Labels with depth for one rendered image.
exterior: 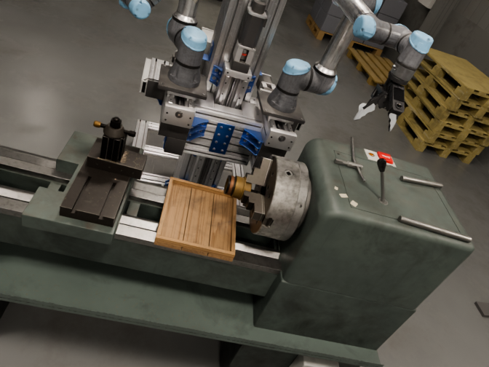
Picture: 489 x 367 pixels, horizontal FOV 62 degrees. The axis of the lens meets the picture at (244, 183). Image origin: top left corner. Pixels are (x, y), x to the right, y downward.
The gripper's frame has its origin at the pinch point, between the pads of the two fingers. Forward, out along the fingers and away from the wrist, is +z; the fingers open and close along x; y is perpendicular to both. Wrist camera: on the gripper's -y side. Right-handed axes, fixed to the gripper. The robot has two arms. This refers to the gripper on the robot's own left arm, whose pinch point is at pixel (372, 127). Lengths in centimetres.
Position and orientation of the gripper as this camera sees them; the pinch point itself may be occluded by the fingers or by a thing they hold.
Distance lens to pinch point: 160.6
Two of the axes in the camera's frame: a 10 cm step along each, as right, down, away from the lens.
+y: 0.0, -6.2, 7.8
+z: -3.2, 7.4, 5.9
